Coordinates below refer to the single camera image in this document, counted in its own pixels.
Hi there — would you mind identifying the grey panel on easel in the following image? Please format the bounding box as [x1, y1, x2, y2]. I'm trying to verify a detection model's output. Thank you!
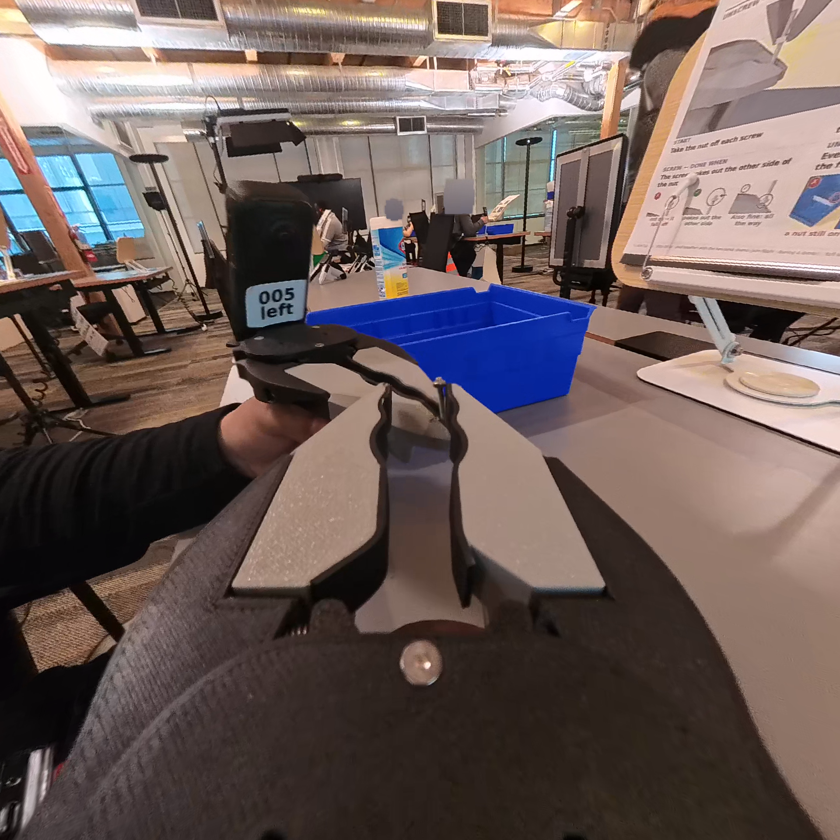
[548, 134, 630, 299]

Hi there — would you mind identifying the person's left forearm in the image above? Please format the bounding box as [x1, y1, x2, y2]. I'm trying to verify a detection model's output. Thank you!
[0, 406, 253, 595]

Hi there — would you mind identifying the printed instruction sheet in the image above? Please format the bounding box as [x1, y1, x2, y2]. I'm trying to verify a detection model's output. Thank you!
[620, 0, 840, 270]

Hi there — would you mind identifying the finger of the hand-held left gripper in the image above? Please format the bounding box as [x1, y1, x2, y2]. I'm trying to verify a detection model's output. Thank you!
[341, 346, 442, 416]
[284, 362, 454, 441]

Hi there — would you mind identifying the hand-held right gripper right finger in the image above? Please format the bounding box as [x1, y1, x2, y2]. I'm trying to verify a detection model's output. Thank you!
[446, 382, 607, 609]

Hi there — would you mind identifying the black monitor screen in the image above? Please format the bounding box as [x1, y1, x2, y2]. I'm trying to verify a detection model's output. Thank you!
[289, 174, 368, 232]

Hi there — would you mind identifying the wood-edged background desk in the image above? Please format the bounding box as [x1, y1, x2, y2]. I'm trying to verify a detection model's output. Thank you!
[0, 271, 132, 411]
[69, 266, 175, 362]

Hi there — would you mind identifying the large blue plastic bin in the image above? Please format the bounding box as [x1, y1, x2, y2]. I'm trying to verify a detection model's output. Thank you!
[305, 283, 597, 414]

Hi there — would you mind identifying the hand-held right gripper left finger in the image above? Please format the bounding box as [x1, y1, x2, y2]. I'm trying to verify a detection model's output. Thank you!
[231, 384, 394, 611]

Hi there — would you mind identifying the silver ventilation duct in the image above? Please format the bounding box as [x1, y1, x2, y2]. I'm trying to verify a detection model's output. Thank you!
[47, 60, 608, 124]
[16, 0, 634, 59]

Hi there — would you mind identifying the person's body in black clothes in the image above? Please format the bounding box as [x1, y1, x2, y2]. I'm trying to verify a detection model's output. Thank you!
[0, 591, 116, 840]

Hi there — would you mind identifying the disinfectant wipes canister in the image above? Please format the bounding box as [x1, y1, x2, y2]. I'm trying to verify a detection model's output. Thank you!
[369, 217, 410, 301]

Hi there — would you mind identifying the person's left hand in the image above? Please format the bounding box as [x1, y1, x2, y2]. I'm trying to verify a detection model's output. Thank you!
[218, 397, 329, 478]

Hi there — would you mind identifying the wooden pillar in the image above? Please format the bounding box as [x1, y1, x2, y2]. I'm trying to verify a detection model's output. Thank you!
[599, 58, 630, 140]
[0, 95, 93, 280]

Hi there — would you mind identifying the black studio light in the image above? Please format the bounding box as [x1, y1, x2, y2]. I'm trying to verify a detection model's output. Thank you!
[202, 108, 307, 160]

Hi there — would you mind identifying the black leaning panel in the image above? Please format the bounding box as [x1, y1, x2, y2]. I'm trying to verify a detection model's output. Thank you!
[420, 213, 455, 273]

